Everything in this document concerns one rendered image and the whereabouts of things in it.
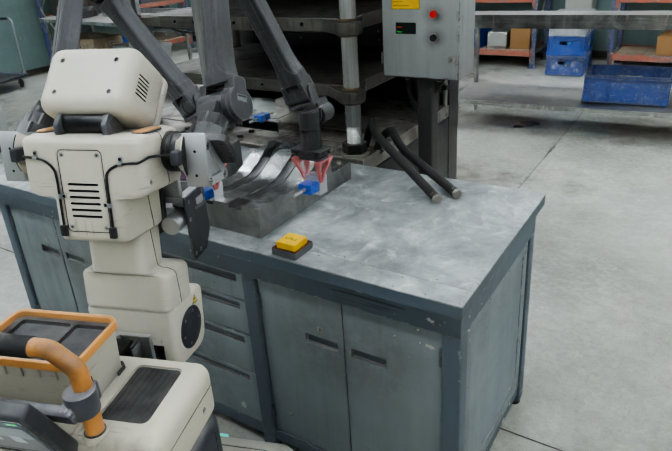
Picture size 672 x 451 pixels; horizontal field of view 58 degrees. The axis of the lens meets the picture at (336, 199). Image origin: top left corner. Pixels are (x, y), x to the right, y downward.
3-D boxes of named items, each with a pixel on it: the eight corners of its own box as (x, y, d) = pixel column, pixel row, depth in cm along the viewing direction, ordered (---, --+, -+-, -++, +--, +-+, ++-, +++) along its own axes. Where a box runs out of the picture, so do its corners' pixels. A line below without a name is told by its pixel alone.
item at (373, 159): (363, 174, 232) (362, 156, 230) (134, 136, 299) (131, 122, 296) (448, 116, 297) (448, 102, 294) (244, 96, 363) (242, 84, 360)
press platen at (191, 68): (365, 138, 227) (363, 91, 220) (132, 108, 292) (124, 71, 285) (451, 87, 290) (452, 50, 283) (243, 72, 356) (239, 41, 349)
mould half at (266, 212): (261, 238, 171) (255, 194, 166) (194, 221, 185) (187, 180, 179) (351, 178, 210) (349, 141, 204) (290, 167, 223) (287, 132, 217)
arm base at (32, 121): (-7, 137, 135) (39, 138, 132) (7, 108, 139) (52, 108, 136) (17, 158, 142) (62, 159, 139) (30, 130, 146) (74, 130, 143)
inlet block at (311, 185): (300, 207, 163) (299, 188, 161) (285, 203, 166) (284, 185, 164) (327, 191, 173) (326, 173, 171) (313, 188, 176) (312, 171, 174)
